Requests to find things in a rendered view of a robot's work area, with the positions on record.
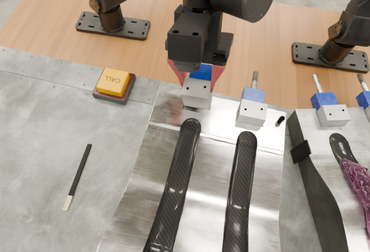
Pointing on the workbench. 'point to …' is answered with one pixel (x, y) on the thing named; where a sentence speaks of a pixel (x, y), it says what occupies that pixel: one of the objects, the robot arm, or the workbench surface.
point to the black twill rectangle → (300, 151)
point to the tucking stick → (76, 177)
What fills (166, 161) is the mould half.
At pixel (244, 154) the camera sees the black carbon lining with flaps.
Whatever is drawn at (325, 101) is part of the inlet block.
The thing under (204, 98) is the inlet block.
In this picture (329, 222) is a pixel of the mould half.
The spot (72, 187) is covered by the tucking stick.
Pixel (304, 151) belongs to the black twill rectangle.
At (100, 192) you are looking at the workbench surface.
